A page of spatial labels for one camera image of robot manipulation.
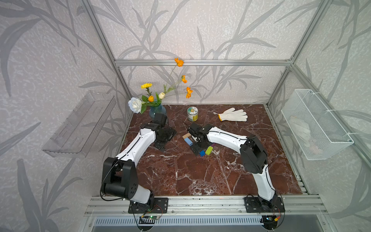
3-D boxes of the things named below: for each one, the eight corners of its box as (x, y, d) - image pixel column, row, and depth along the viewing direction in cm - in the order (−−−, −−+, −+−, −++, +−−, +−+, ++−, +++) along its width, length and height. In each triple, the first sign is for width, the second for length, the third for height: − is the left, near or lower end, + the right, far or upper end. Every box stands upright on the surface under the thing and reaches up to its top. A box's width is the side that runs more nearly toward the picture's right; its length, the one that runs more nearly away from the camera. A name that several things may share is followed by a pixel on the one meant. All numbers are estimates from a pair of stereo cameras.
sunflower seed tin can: (187, 121, 112) (186, 114, 105) (187, 113, 117) (187, 106, 110) (198, 121, 112) (198, 114, 105) (198, 113, 117) (198, 106, 110)
